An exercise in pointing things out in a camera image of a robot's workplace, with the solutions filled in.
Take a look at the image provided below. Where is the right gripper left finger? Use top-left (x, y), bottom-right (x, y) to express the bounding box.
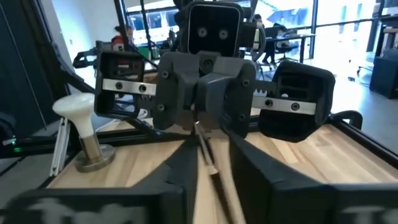
top-left (0, 136), bottom-right (200, 224)

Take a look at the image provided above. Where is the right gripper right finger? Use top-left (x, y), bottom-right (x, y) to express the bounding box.
top-left (229, 132), bottom-right (398, 224)

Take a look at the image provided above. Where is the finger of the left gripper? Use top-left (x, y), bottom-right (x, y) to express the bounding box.
top-left (154, 52), bottom-right (200, 130)
top-left (195, 58), bottom-right (257, 139)

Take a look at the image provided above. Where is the thin black makeup brush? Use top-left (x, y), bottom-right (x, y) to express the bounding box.
top-left (193, 120), bottom-right (237, 224)

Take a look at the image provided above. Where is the person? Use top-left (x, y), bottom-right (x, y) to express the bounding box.
top-left (111, 24), bottom-right (135, 52)
top-left (253, 14), bottom-right (290, 65)

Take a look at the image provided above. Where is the dark office desk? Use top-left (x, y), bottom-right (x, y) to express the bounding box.
top-left (264, 33), bottom-right (317, 63)

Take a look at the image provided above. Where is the white mushroom lamp metal base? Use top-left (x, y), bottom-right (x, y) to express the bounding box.
top-left (52, 92), bottom-right (116, 174)

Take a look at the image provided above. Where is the black computer tower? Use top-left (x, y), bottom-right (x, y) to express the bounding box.
top-left (369, 55), bottom-right (398, 100)

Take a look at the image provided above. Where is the black frame clamp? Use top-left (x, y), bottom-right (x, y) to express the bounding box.
top-left (328, 110), bottom-right (364, 131)

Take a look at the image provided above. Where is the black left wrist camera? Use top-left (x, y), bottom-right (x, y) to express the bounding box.
top-left (187, 1), bottom-right (242, 58)

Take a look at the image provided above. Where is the black aluminium table frame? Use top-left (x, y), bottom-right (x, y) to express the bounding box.
top-left (12, 114), bottom-right (398, 164)

